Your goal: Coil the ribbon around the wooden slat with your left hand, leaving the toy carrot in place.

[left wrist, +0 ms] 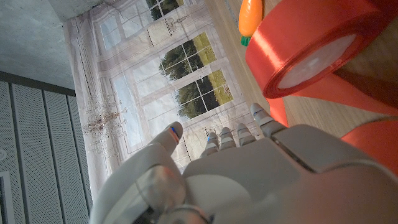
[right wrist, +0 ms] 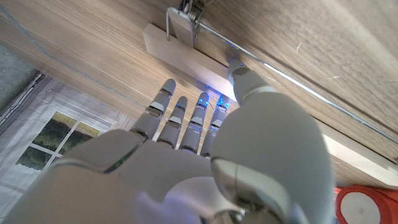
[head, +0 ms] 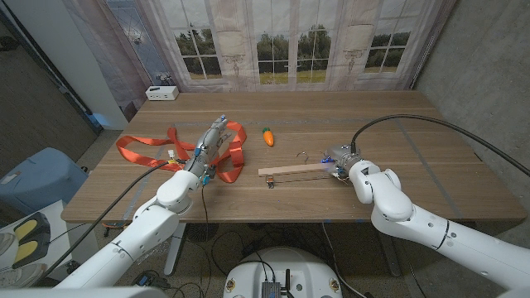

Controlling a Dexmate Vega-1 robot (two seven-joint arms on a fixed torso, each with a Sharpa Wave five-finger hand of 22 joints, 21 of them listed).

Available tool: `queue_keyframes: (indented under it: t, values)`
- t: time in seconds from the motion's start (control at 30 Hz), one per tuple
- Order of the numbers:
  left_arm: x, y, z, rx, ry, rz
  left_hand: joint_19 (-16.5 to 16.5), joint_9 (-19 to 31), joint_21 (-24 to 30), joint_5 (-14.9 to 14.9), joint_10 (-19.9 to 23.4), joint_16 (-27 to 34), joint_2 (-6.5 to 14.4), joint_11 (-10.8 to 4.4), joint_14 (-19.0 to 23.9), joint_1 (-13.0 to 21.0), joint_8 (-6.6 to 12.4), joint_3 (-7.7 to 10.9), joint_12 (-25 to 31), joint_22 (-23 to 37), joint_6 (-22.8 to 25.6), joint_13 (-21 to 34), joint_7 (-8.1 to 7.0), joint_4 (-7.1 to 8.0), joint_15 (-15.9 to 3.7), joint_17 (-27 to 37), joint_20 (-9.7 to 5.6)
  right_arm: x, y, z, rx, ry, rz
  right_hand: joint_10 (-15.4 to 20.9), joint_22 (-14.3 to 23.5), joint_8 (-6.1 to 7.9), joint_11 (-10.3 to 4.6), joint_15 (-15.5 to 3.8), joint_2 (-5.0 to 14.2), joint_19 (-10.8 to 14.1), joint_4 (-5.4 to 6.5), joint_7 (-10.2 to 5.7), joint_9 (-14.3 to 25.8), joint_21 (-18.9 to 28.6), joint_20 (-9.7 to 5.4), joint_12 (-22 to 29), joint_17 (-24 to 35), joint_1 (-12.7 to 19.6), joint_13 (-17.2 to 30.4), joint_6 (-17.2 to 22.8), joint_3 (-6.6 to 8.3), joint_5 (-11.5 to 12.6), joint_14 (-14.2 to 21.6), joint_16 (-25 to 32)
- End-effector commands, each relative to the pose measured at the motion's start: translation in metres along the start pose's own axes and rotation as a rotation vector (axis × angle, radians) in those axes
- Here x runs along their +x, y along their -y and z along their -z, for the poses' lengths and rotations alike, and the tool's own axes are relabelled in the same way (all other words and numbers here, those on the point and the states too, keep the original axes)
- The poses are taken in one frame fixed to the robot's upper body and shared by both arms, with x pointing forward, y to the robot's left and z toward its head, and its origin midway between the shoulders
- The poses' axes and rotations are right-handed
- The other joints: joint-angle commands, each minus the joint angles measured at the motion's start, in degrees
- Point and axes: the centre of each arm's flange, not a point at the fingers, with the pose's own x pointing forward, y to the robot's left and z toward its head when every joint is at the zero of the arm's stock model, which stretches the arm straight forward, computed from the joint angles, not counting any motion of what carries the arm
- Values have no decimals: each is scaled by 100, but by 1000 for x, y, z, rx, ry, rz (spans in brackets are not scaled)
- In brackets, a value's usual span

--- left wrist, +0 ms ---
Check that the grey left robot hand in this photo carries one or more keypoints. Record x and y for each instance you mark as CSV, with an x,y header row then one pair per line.
x,y
264,180

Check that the orange ribbon with roll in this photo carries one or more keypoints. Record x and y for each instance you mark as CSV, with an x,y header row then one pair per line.
x,y
295,31

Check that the orange toy carrot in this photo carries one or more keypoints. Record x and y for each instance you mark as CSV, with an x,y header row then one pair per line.
x,y
250,17

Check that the printed window backdrop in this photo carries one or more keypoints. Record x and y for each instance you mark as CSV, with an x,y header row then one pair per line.
x,y
140,77

